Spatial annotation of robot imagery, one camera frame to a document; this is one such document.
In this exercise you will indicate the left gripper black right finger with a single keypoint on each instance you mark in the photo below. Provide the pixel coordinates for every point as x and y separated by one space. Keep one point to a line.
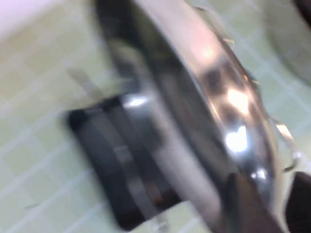
300 204

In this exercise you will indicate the green checkered tablecloth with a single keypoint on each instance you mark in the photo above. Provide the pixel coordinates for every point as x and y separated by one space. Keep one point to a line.
36 145

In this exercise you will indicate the stainless steel pot lid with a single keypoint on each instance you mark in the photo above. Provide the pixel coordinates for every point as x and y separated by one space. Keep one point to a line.
218 80

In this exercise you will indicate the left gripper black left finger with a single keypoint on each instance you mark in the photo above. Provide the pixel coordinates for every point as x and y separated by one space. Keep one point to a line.
245 211

